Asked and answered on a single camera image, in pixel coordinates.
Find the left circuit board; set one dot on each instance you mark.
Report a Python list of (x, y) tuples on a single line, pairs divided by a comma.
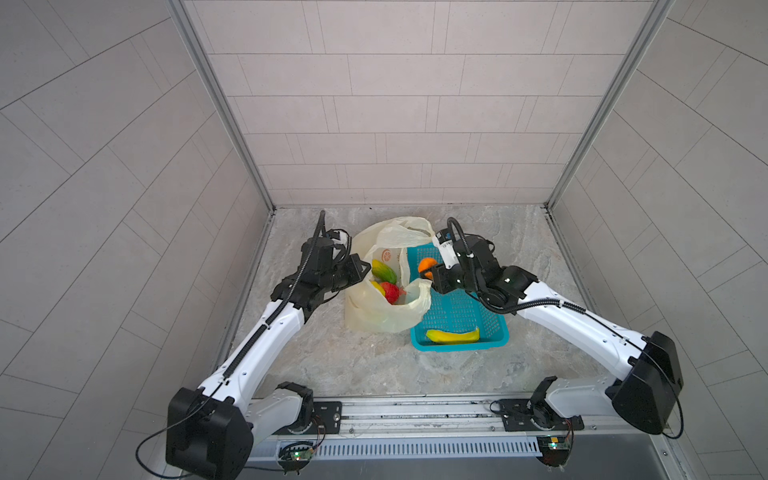
[(295, 456)]

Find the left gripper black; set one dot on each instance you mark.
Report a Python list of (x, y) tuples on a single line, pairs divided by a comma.
[(349, 262)]

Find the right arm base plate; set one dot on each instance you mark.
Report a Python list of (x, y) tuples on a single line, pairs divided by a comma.
[(516, 414)]

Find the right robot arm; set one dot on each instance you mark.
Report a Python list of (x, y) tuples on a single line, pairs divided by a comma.
[(643, 380)]

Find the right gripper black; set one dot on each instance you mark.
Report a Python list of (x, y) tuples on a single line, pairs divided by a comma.
[(438, 280)]

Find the red apple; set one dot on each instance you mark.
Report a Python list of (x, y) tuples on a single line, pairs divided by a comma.
[(392, 292)]

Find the aluminium mounting rail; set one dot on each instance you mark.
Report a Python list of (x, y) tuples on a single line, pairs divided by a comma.
[(430, 416)]

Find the cream plastic bag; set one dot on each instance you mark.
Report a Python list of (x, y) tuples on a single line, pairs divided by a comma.
[(366, 308)]

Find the yellow banana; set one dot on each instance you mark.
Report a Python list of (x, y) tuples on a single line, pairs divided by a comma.
[(451, 338)]

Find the green papaya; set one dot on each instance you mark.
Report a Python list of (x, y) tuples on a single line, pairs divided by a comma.
[(383, 272)]

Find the teal plastic basket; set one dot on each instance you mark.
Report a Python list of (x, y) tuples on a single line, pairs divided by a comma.
[(456, 312)]

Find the circuit board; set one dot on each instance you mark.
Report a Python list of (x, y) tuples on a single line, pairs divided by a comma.
[(295, 456), (555, 451)]

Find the orange tangerine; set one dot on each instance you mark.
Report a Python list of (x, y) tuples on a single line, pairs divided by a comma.
[(427, 267)]

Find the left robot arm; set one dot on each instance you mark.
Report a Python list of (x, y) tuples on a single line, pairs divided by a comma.
[(212, 429)]

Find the right circuit board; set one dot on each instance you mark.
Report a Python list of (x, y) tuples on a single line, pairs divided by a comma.
[(555, 451)]

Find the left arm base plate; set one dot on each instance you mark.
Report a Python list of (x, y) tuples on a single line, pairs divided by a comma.
[(328, 413)]

